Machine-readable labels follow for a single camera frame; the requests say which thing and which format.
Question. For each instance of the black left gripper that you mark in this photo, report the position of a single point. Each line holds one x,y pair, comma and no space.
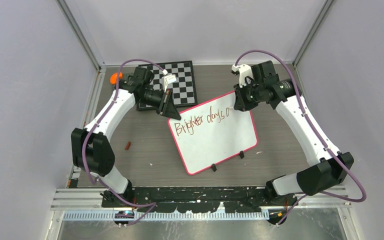
167,108

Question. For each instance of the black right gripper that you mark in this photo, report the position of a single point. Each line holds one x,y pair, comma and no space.
241,104

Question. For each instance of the brown marker cap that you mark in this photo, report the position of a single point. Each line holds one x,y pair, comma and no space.
128,145

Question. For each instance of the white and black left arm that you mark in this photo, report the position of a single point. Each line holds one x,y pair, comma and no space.
90,145

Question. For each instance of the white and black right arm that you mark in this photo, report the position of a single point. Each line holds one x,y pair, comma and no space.
261,84

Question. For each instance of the pink-framed whiteboard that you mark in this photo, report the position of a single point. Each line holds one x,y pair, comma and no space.
210,133

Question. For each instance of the black whiteboard foot clip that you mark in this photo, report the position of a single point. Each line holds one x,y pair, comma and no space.
241,154
213,168

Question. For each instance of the black white checkerboard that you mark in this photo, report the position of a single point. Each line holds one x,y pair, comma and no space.
184,89

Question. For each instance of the orange curved block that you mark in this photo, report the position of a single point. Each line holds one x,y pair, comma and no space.
115,78

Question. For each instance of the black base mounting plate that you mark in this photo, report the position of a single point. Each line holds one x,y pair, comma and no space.
234,199

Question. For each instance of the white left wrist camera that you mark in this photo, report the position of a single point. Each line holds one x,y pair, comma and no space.
168,79

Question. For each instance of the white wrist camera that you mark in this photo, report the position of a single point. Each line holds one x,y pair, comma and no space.
243,71
168,79

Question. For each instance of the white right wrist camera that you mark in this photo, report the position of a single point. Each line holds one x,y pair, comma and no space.
243,71

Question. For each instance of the white slotted cable duct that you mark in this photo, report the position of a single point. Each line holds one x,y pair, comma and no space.
114,215

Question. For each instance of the aluminium frame rail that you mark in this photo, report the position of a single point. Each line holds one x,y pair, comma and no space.
72,197

